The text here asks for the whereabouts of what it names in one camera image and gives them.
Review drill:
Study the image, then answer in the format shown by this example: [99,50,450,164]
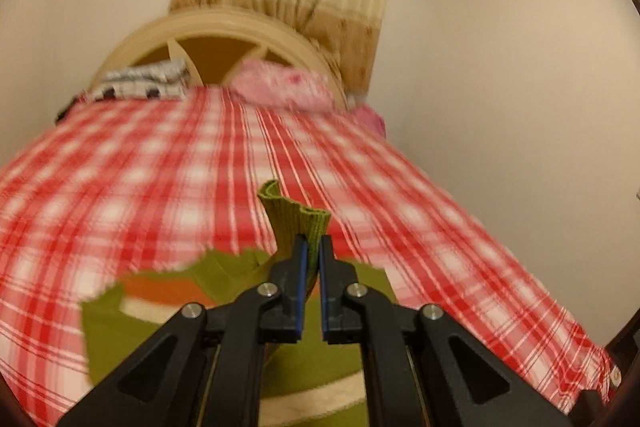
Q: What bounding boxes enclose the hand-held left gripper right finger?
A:
[319,234,576,427]

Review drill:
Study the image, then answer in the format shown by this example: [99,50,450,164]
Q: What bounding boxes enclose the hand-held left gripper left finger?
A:
[57,234,308,427]

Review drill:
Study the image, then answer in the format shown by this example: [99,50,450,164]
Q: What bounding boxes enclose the green knit sweater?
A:
[81,179,401,427]

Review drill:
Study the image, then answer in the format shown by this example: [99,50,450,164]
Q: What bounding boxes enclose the pink cloth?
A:
[350,104,387,138]

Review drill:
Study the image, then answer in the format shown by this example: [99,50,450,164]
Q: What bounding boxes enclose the red plaid bed sheet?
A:
[0,84,618,427]

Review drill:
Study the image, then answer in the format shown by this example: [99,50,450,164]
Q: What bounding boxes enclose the pink floral pillow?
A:
[231,59,336,112]

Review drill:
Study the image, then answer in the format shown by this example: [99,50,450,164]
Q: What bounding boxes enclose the black white checkered pillow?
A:
[82,59,193,102]

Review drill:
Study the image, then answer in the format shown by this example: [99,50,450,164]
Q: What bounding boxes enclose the cream wooden headboard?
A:
[90,9,351,112]

